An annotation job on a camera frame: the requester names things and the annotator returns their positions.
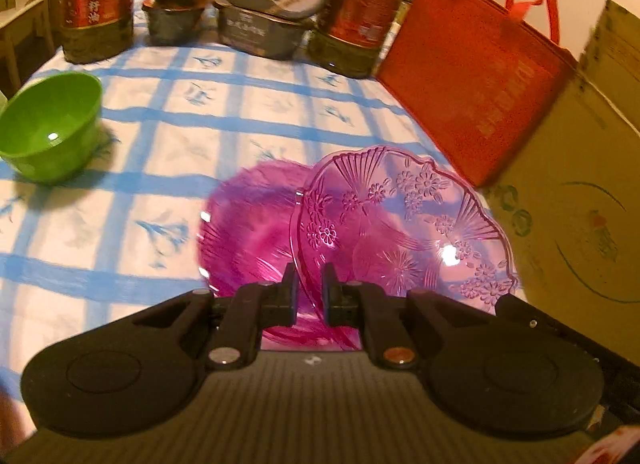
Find green plastic bowl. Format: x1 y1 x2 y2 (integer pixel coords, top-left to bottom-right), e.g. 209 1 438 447
0 71 104 184

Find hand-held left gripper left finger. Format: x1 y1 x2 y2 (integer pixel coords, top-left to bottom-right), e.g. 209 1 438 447
134 262 301 371

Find pink patterned glass plate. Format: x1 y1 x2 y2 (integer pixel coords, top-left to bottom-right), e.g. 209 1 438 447
289 145 519 345
199 160 361 351

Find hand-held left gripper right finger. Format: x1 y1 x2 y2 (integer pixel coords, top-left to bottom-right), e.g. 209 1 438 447
321 263 501 371

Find dark rectangular meal box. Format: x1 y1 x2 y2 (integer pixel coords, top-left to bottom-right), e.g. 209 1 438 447
216 1 313 61

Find oil bottle with red label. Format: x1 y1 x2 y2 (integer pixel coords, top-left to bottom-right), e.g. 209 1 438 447
306 0 411 79
59 0 138 65

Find blue checked tablecloth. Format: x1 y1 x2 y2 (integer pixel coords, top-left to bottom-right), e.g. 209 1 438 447
0 0 531 410

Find red tote bag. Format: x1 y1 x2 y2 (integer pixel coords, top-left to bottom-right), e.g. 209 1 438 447
375 0 581 188

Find cardboard box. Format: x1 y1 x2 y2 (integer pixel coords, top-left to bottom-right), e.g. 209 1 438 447
480 0 640 345

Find dark food container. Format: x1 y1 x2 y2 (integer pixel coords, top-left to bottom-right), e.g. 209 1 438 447
141 0 207 47

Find white wooden chair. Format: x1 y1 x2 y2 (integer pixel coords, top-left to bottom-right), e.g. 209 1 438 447
0 0 56 95

